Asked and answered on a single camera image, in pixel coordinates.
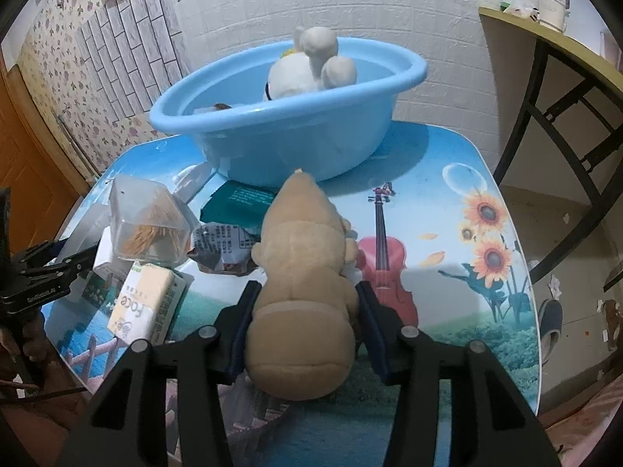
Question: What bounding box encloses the person's left hand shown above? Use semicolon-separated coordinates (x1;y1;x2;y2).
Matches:
0;311;49;390

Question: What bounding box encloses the dark speckled packet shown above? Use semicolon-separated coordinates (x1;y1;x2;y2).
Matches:
83;263;122;308

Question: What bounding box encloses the clear toothpick container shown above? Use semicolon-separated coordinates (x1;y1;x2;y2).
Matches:
108;174;193;268

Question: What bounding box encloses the white jar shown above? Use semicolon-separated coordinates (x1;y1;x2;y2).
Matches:
537;0;570;32

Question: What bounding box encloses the blue plastic basin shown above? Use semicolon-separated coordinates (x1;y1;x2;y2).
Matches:
149;36;429;190

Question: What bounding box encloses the metal bar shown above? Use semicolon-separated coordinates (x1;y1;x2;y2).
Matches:
56;114;95;186

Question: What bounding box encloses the white plush toy yellow hat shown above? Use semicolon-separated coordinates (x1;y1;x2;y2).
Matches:
265;26;358;103

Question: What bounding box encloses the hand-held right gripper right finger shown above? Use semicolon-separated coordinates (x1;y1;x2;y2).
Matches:
357;279;560;467

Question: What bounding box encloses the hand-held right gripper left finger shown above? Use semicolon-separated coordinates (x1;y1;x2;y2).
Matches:
61;279;264;467

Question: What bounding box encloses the crumpled snack wrapper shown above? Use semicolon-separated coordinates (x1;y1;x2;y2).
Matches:
187;221;264;276

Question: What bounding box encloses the teal packet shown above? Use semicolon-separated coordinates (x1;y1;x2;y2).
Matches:
199;181;278;229

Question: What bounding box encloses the grey slipper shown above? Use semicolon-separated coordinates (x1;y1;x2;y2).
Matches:
538;299;564;365

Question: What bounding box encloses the wooden door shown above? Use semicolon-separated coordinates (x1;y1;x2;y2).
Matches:
0;56;83;254

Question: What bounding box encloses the yellow white tissue packet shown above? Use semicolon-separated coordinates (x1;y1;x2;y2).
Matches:
107;262;188;346

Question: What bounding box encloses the side table with black legs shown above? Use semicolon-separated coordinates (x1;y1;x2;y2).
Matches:
478;2;623;293

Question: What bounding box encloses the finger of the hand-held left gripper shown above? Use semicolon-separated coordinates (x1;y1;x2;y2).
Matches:
12;239;66;266
29;244;100;283

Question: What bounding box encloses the tan plush bear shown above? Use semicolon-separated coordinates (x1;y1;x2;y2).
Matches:
245;169;361;401

